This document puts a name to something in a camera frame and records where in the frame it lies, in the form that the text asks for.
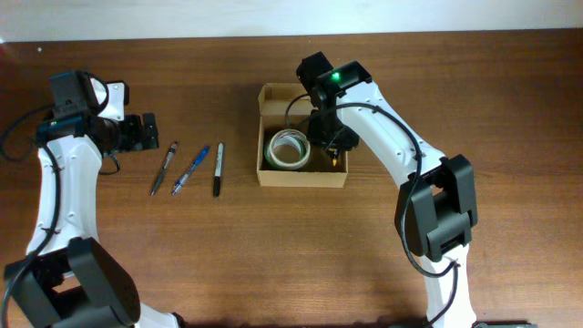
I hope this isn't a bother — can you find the green tape roll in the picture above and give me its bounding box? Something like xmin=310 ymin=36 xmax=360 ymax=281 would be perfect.
xmin=263 ymin=131 xmax=312 ymax=171

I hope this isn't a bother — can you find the white masking tape roll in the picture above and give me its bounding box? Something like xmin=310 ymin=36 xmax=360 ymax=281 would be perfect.
xmin=267 ymin=128 xmax=312 ymax=171

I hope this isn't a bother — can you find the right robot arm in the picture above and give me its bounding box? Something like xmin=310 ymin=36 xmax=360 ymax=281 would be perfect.
xmin=296 ymin=52 xmax=477 ymax=327

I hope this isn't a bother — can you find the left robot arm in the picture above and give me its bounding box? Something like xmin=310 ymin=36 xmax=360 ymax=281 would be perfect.
xmin=1 ymin=70 xmax=186 ymax=327

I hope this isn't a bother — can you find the open cardboard box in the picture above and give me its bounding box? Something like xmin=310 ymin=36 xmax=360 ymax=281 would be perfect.
xmin=256 ymin=83 xmax=348 ymax=188

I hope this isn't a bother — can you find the black gel pen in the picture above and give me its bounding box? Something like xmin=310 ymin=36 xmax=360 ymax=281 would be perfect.
xmin=150 ymin=141 xmax=179 ymax=196

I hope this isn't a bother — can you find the blue gel pen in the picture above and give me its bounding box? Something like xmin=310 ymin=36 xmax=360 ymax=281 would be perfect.
xmin=171 ymin=146 xmax=210 ymax=196

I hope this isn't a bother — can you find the black sharpie marker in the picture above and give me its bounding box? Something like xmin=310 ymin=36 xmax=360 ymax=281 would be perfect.
xmin=212 ymin=143 xmax=224 ymax=198

